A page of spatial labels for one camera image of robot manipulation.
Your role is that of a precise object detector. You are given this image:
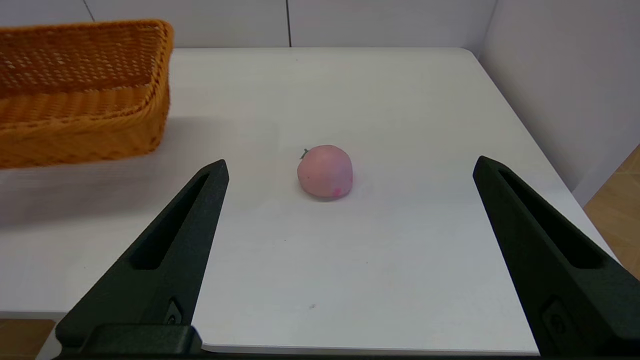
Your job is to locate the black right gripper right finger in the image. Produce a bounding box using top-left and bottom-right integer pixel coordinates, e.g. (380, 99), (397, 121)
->
(472, 155), (640, 357)

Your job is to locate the pink toy peach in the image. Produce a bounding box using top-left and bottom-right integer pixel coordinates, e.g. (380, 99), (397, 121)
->
(296, 144), (354, 200)

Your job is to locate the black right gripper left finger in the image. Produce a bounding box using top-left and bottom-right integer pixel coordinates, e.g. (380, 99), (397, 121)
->
(55, 159), (230, 349)

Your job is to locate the orange wicker basket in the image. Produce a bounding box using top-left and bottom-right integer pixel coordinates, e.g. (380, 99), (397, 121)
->
(0, 19), (175, 170)

